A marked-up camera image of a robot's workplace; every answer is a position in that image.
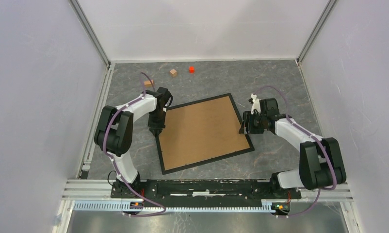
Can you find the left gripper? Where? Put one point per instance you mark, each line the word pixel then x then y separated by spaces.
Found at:
pixel 154 126

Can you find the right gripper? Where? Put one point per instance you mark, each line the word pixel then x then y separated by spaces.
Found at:
pixel 247 117

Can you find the black picture frame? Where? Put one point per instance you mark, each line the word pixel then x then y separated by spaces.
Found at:
pixel 249 148

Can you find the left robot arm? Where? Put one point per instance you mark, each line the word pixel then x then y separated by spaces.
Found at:
pixel 114 130

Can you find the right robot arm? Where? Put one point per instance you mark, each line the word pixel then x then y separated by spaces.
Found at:
pixel 320 161

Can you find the brown wooden block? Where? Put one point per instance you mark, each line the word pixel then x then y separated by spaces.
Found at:
pixel 149 83

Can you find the light wooden cube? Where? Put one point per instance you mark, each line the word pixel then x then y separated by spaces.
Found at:
pixel 173 73

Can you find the red cube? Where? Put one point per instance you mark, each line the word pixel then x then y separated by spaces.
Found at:
pixel 191 69

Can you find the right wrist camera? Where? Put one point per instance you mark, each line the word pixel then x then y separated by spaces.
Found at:
pixel 255 101

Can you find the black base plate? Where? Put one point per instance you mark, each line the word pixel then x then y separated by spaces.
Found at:
pixel 151 190

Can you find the aluminium rail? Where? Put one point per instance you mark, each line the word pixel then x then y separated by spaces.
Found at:
pixel 95 195

